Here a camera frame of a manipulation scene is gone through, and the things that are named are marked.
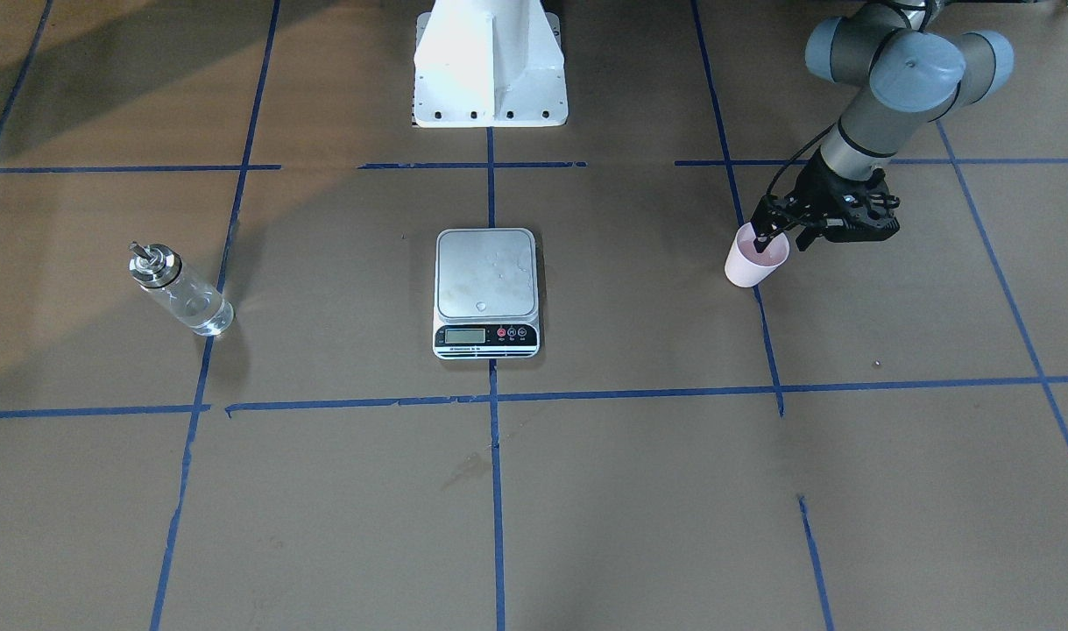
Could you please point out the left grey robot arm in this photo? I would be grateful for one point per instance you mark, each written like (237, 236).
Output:
(906, 76)

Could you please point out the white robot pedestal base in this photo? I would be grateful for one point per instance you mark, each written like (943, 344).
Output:
(480, 64)

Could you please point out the silver digital kitchen scale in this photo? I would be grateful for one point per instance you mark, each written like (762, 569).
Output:
(486, 294)

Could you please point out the pink plastic cup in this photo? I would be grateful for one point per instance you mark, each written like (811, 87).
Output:
(745, 266)

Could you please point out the clear glass sauce bottle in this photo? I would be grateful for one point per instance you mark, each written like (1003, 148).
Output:
(162, 274)

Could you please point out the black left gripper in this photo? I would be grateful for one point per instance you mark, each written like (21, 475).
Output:
(819, 186)

